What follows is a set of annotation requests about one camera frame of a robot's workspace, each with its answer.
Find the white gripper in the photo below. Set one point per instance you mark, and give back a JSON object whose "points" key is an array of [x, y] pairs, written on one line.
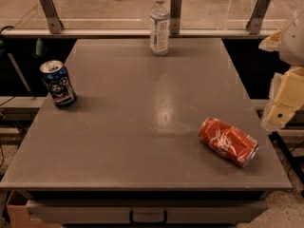
{"points": [[294, 43]]}

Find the cardboard box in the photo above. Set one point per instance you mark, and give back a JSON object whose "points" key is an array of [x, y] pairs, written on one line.
{"points": [[19, 215]]}

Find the right metal rail bracket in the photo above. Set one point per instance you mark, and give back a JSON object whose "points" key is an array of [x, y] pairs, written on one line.
{"points": [[255, 23]]}

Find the blue pepsi can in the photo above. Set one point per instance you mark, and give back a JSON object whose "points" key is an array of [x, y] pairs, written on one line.
{"points": [[56, 79]]}

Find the red coke can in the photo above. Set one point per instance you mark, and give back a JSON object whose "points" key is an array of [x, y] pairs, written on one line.
{"points": [[228, 141]]}

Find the black drawer handle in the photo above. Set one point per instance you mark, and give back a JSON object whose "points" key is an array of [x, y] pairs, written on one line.
{"points": [[147, 217]]}

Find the left metal rail bracket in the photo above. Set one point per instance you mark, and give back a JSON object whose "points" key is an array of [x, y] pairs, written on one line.
{"points": [[55, 26]]}

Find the grey table drawer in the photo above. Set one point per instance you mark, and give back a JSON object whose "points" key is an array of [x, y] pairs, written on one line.
{"points": [[117, 211]]}

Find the clear plastic water bottle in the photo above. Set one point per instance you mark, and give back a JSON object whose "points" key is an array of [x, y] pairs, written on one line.
{"points": [[159, 28]]}

